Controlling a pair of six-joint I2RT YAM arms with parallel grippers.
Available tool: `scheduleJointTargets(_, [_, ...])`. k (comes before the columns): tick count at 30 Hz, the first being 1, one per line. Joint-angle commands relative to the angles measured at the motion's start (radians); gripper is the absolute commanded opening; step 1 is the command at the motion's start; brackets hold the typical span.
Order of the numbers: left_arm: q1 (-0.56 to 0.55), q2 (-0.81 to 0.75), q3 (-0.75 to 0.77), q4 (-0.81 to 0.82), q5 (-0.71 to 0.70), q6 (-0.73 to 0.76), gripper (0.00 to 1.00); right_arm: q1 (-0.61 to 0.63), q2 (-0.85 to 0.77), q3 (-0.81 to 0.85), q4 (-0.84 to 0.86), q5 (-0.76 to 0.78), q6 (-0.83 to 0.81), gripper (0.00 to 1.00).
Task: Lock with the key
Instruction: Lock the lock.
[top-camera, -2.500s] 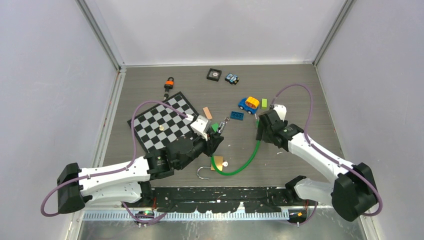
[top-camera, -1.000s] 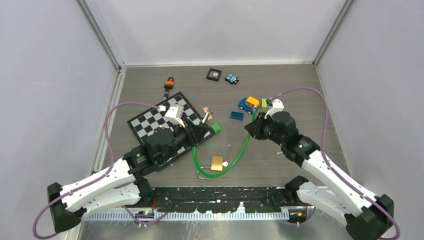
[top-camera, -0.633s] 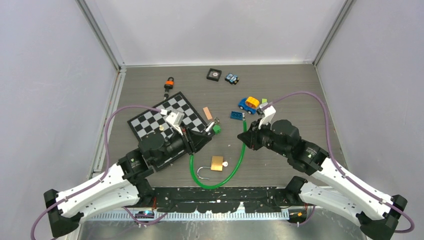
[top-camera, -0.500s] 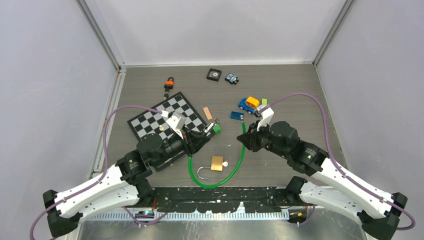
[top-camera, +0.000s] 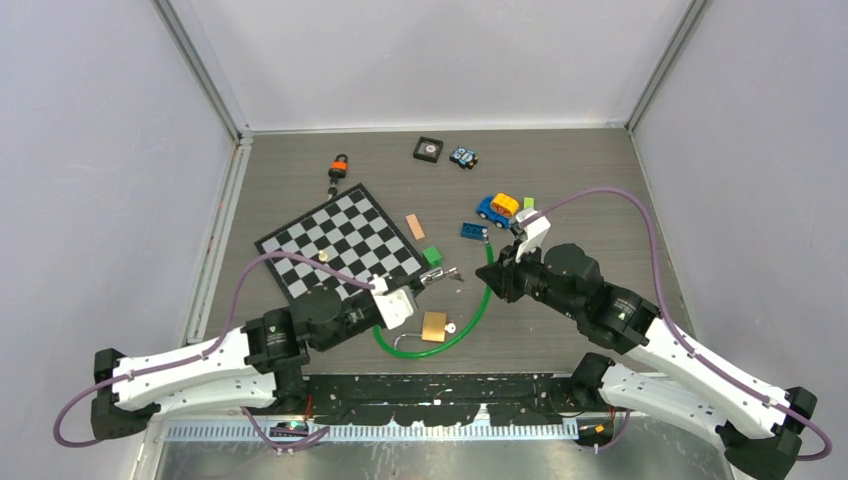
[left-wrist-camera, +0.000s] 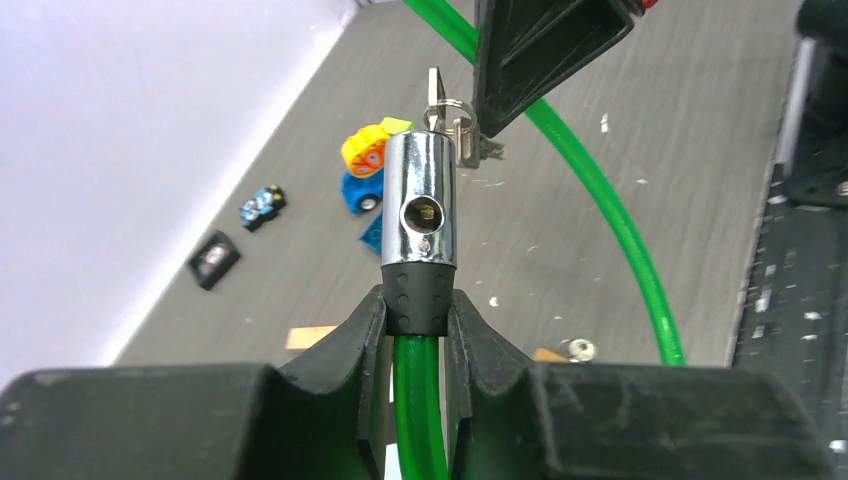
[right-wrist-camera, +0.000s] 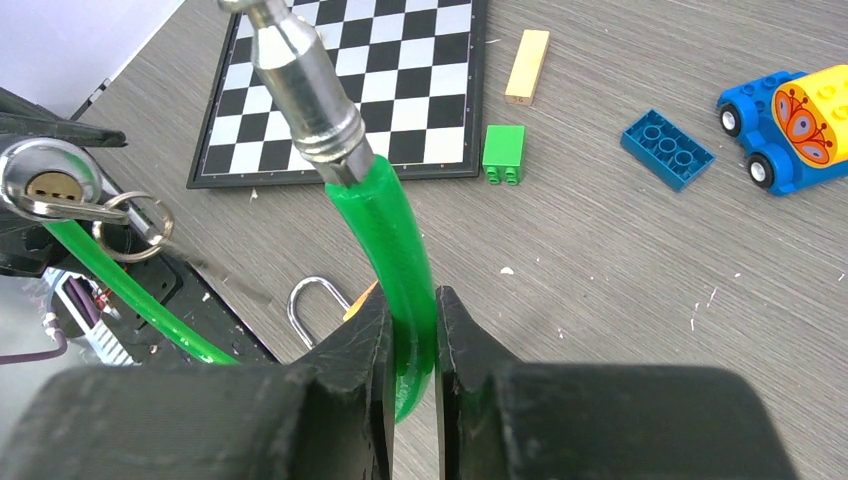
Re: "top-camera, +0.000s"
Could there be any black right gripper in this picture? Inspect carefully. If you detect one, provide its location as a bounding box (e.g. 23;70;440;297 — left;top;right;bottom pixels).
476;237;582;320

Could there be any green cable lock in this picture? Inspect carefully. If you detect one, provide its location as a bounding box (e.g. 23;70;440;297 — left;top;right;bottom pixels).
372;228;495;361

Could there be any brass padlock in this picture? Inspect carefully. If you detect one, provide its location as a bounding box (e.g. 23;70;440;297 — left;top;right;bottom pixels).
392;311;457;349

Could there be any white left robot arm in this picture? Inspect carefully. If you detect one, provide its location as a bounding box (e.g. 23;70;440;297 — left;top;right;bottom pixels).
90;277;425;440

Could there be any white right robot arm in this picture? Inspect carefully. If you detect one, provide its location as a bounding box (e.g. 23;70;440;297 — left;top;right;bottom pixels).
475;244;817;479

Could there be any black white chessboard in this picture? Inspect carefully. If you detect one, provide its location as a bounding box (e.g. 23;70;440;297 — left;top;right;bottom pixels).
255;183;429;282

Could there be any blue yellow toy car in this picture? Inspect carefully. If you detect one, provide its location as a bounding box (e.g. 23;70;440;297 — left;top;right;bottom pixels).
475;192;520;229

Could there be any blue toy brick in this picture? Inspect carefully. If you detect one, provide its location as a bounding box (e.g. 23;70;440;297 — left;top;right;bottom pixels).
460;222;488;241

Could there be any green toy brick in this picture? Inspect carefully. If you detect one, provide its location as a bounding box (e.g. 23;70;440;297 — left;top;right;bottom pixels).
422;246;443;268

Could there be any small wooden block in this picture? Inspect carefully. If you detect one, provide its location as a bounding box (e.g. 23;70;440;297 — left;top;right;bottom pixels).
405;214;426;240

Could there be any orange black padlock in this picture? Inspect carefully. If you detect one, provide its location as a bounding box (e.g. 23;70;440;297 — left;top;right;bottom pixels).
328;154;348;185

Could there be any blue owl toy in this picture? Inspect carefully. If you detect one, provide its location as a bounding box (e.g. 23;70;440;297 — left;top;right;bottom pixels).
449;146;479;169

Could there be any black square box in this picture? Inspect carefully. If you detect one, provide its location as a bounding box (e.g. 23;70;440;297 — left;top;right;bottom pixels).
412;136;444;163

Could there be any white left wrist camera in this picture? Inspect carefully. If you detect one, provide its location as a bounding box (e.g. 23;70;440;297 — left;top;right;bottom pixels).
370;277;418;330

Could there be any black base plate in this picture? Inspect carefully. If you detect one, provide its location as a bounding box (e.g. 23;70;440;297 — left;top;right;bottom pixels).
241;372;637;429

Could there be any aluminium frame rail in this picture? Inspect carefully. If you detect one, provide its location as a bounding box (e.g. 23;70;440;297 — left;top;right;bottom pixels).
180;132;253;346

